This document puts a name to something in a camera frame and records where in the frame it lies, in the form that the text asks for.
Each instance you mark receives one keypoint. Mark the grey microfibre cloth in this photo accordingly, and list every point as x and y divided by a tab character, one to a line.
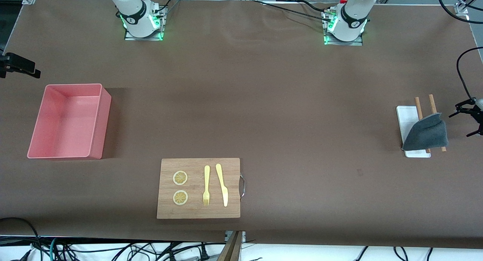
426	134

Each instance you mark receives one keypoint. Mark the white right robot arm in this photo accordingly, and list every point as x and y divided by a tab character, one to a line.
130	8

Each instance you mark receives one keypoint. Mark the white rectangular tray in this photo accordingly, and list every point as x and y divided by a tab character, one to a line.
406	119

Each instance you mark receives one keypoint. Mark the large table cover sheet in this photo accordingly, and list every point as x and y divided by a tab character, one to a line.
302	121

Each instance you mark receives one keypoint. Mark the yellow plastic knife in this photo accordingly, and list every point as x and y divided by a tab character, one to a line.
222	185

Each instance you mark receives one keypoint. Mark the yellow plastic fork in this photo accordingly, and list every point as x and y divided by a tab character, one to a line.
206	178

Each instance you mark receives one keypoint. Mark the wooden cutting board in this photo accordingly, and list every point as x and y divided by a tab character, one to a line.
196	212

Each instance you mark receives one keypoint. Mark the lemon slice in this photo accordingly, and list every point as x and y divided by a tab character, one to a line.
180	198
180	178

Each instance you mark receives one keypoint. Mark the pink plastic bin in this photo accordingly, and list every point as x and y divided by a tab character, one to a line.
64	121

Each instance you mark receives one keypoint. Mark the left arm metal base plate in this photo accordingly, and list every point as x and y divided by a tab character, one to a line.
343	43

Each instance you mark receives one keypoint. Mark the wooden post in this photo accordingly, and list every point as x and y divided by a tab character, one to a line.
232	249

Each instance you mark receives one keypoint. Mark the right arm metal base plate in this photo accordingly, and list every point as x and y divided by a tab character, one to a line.
143	38

